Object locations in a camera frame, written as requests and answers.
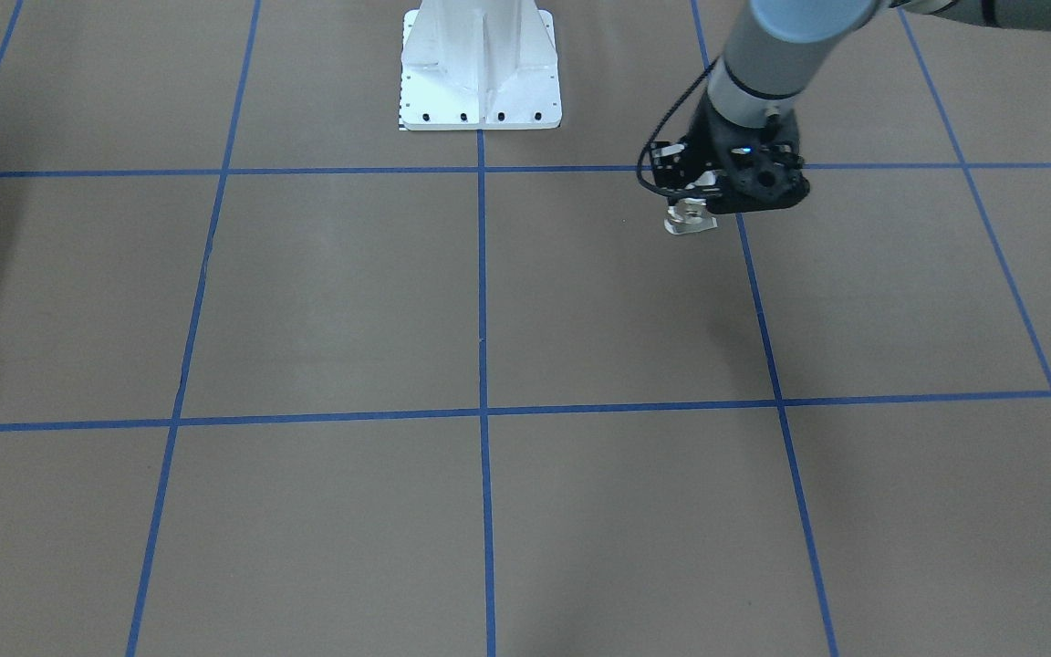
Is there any white PPR pipe fitting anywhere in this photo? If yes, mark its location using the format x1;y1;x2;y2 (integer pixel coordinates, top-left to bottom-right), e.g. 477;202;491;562
663;198;719;237

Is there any white camera stand column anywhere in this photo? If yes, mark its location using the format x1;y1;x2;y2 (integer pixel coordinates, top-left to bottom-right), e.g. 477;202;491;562
398;1;563;130

